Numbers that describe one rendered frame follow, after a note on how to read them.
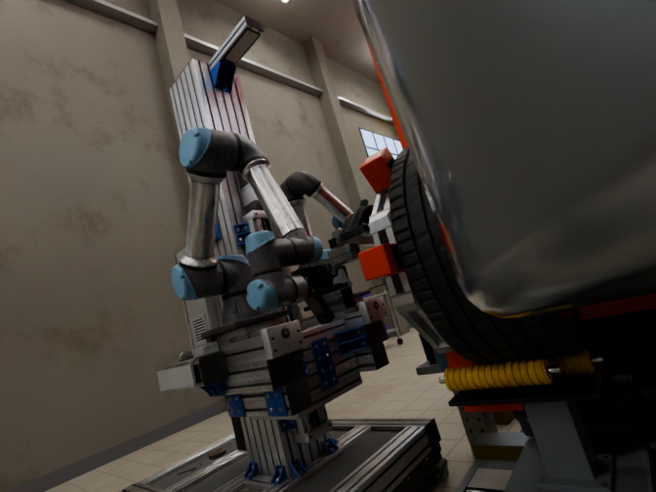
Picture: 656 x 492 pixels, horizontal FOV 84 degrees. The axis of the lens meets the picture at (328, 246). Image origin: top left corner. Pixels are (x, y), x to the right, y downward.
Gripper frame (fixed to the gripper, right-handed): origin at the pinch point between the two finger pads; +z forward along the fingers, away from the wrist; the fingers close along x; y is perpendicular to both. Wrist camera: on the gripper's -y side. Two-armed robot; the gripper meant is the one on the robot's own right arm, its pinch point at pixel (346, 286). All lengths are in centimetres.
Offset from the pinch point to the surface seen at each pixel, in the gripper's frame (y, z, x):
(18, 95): 288, 3, 341
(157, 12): 455, 164, 312
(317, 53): 525, 513, 290
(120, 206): 168, 81, 337
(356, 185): 215, 508, 290
